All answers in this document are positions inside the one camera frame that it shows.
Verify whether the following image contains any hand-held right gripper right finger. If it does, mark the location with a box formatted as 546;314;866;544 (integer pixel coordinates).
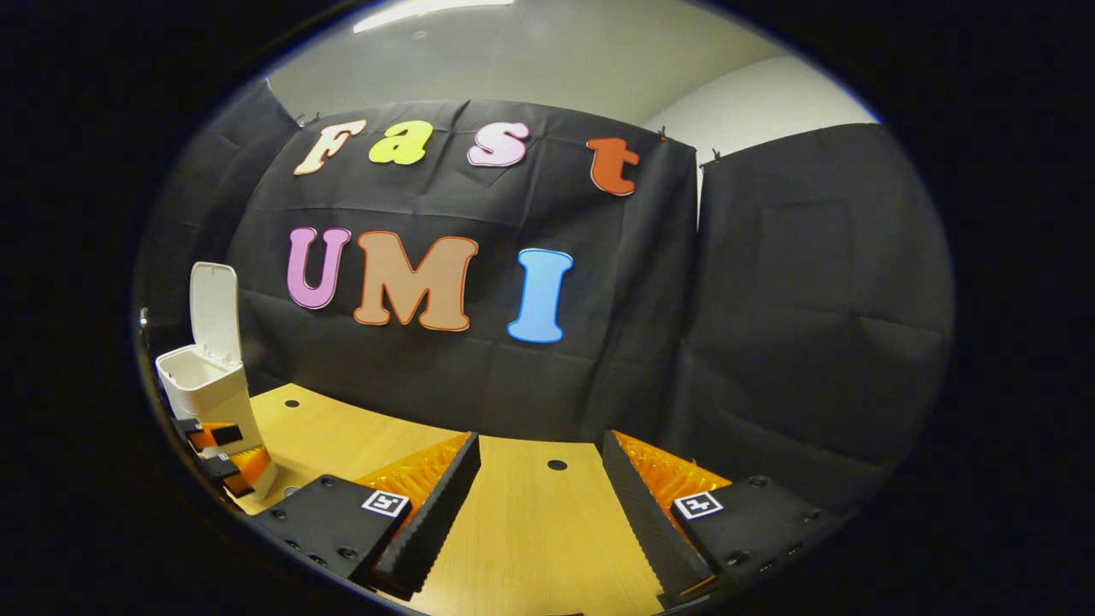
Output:
601;429;856;604

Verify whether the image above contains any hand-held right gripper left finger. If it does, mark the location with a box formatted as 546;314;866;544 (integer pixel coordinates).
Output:
251;430;482;600

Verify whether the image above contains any white desktop garbage bin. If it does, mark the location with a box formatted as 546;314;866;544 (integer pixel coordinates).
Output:
155;262;279;501

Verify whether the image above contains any wooden desktop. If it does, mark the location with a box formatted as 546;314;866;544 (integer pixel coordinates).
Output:
231;383;685;616

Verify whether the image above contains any black backdrop cloth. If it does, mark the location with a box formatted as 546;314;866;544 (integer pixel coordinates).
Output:
135;79;955;514

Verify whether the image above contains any ceiling light panel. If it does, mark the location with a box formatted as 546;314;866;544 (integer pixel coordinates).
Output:
352;0;514;33

